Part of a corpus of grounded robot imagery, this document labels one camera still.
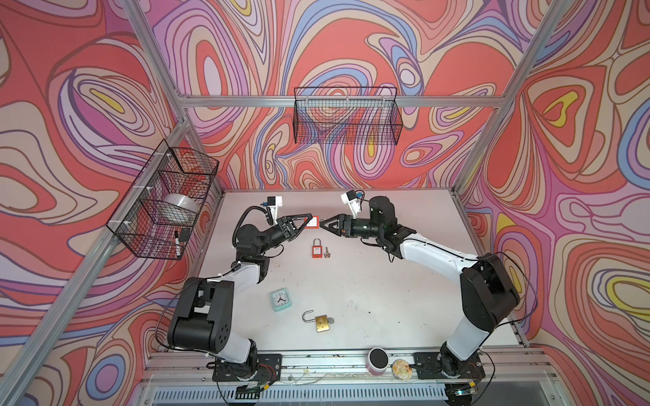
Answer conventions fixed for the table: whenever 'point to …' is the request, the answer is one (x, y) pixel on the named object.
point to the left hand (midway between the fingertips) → (313, 222)
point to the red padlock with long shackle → (314, 223)
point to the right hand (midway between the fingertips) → (327, 232)
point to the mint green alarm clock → (280, 299)
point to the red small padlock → (316, 249)
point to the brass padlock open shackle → (322, 322)
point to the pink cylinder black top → (377, 361)
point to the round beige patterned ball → (401, 370)
